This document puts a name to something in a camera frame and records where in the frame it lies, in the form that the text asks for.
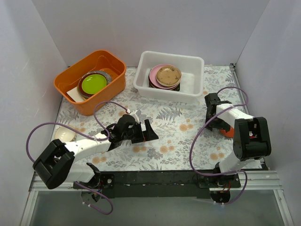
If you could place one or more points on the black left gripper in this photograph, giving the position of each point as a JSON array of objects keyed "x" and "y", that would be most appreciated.
[{"x": 137, "y": 133}]

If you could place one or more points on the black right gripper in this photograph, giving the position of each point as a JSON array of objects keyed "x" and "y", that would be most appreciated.
[{"x": 212, "y": 103}]

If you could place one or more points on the black floral rectangular plate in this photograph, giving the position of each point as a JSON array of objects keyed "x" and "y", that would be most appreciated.
[{"x": 179, "y": 88}]

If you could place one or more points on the red small bowl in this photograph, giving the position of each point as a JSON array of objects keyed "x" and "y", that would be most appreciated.
[{"x": 228, "y": 134}]

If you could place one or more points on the pink speckled glass plate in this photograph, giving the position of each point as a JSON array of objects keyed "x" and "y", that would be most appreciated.
[{"x": 168, "y": 76}]

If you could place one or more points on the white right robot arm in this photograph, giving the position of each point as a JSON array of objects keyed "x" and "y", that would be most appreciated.
[{"x": 251, "y": 139}]

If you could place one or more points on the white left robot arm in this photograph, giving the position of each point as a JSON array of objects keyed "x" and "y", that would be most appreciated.
[{"x": 59, "y": 160}]

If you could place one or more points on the white plastic bin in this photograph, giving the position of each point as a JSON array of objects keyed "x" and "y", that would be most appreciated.
[{"x": 191, "y": 84}]

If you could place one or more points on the orange plastic bin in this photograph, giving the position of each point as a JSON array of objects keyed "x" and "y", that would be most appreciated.
[{"x": 100, "y": 60}]

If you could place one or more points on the white square plate in bin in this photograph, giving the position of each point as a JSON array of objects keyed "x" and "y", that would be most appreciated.
[{"x": 75, "y": 95}]

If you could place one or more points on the floral table mat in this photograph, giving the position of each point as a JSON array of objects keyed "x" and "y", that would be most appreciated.
[{"x": 182, "y": 142}]

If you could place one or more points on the lime green plate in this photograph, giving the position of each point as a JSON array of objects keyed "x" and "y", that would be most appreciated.
[{"x": 93, "y": 83}]

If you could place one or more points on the small cream bowl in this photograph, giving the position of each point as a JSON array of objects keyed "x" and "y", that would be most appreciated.
[{"x": 65, "y": 134}]

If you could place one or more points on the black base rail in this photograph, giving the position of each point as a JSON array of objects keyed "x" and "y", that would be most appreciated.
[{"x": 161, "y": 183}]

